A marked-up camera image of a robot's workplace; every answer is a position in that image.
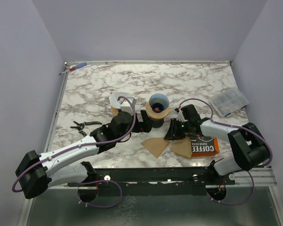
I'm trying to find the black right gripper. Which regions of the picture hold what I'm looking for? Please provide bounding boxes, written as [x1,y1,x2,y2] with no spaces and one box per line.
[164,118,191,140]

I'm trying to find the wooden ring coaster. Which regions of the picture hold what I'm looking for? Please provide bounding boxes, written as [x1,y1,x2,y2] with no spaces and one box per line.
[145,103,170,120]
[111,107,121,116]

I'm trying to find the brown paper coffee filter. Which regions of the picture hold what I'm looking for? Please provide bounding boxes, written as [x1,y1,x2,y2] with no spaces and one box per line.
[141,137,170,158]

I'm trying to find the blue ribbed dripper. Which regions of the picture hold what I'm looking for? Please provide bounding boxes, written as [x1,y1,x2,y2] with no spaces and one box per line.
[149,93,169,113]

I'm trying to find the white paper coffee filter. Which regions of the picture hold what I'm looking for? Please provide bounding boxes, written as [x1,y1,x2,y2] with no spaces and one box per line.
[109,92,132,109]

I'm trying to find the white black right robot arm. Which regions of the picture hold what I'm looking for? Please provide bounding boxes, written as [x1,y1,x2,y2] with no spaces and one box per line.
[164,105,271,184]

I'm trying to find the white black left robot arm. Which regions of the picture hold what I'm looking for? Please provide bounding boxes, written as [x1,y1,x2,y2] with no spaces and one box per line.
[14,110,153,199]

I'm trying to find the orange coffee filter box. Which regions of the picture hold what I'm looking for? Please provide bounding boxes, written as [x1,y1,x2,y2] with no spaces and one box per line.
[191,136,220,157]

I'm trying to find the red and black carafe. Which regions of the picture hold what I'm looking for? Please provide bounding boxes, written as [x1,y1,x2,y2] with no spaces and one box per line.
[151,118,164,129]

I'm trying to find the clear plastic parts box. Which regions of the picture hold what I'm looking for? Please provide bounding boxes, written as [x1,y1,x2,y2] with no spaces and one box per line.
[208,87,250,117]

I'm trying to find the black scissors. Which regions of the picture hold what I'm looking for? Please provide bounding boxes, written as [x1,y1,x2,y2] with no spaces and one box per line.
[70,121,102,137]

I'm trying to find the red blue screwdriver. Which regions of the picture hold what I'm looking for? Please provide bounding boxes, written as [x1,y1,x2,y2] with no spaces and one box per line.
[60,62,87,75]

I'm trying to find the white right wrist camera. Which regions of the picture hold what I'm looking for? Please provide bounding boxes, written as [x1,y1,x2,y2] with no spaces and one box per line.
[175,108,186,122]

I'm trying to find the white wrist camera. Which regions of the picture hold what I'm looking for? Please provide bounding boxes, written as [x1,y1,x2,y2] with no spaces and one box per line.
[175,108,186,122]
[118,97,136,115]

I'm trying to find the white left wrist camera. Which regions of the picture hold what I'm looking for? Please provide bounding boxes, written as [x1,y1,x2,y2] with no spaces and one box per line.
[118,97,136,115]

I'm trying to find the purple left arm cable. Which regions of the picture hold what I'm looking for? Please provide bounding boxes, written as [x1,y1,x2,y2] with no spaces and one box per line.
[12,96,136,208]

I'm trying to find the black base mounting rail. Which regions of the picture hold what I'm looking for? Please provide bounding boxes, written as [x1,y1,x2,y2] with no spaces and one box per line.
[67,162,236,196]

